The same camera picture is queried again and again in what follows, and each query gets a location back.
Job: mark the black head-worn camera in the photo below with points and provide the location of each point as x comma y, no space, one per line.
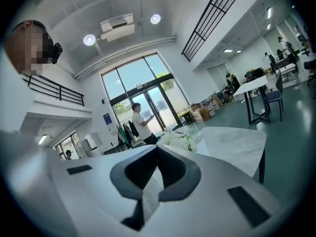
56,53

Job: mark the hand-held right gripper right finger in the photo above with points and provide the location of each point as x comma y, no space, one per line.
209,196

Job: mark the long ceiling light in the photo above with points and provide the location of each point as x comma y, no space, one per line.
269,12
269,26

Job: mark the short black balcony railing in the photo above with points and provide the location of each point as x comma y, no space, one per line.
56,90

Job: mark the long black balcony railing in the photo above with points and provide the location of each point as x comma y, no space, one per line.
209,16

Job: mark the person's head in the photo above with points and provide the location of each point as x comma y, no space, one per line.
23,48

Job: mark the small cardboard box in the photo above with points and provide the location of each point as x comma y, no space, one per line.
195,106

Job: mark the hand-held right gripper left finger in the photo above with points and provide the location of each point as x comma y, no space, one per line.
98,194

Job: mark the white flowers bouquet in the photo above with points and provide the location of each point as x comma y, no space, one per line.
177,139

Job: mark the round ceiling light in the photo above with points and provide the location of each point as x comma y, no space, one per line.
155,19
89,39

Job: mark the black bin yellow lid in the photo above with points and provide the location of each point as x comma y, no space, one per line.
187,118

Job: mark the white storage cabinet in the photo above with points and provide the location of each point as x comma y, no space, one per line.
92,142

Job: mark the large cardboard box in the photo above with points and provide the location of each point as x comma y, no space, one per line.
201,113

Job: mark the blue grey chair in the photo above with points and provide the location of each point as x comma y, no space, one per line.
274,96

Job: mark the green hanging garment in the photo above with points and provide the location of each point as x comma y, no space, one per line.
123,136

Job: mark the black framed glass door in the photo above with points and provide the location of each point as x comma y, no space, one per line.
138,83

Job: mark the white ceiling air conditioner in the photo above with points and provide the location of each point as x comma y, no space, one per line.
118,27

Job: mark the black metal shelf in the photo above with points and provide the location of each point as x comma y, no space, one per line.
118,149

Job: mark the potted green plants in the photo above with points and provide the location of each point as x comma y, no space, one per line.
184,110

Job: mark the blue and white wall poster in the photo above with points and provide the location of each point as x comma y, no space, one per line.
107,121

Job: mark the white desk black frame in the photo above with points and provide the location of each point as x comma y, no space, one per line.
251,85

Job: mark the black metal clothes rack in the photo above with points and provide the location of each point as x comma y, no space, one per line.
123,126

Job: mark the clear water jug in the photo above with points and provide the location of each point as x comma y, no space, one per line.
209,106
217,104

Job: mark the grey marble table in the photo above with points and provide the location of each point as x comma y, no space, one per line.
234,147

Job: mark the black hanging coat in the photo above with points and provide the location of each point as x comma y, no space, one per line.
129,132

